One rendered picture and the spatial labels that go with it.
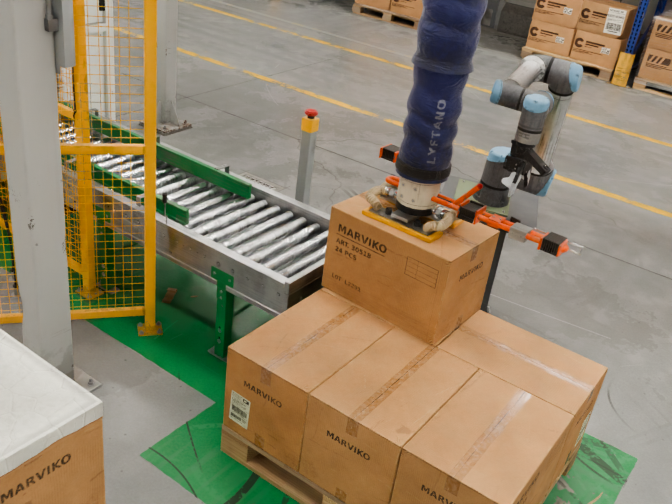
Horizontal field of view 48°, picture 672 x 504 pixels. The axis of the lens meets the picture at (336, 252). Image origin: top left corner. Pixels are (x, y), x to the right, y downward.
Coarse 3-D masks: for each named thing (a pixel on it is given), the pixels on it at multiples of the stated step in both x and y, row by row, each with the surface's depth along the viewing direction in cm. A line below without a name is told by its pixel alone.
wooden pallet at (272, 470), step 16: (224, 432) 314; (224, 448) 318; (240, 448) 311; (256, 448) 305; (576, 448) 327; (256, 464) 313; (272, 464) 314; (272, 480) 306; (288, 480) 307; (304, 480) 294; (304, 496) 301; (320, 496) 302; (544, 496) 300
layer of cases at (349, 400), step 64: (320, 320) 317; (384, 320) 323; (256, 384) 291; (320, 384) 282; (384, 384) 285; (448, 384) 290; (512, 384) 295; (576, 384) 299; (320, 448) 282; (384, 448) 262; (448, 448) 259; (512, 448) 263
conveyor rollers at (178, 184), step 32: (96, 160) 430; (128, 160) 438; (160, 160) 446; (160, 192) 404; (192, 192) 411; (224, 192) 419; (192, 224) 378; (224, 224) 384; (288, 224) 387; (256, 256) 356; (288, 256) 360; (320, 256) 366
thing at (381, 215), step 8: (368, 208) 319; (384, 208) 320; (368, 216) 316; (376, 216) 314; (384, 216) 313; (392, 224) 310; (400, 224) 310; (408, 224) 309; (416, 224) 308; (408, 232) 307; (416, 232) 305; (424, 232) 305; (432, 232) 306; (440, 232) 308; (424, 240) 303; (432, 240) 302
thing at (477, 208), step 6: (462, 204) 301; (468, 204) 304; (474, 204) 305; (480, 204) 304; (462, 210) 299; (468, 210) 298; (474, 210) 300; (480, 210) 298; (456, 216) 303; (462, 216) 300; (468, 216) 299; (474, 216) 298; (474, 222) 299
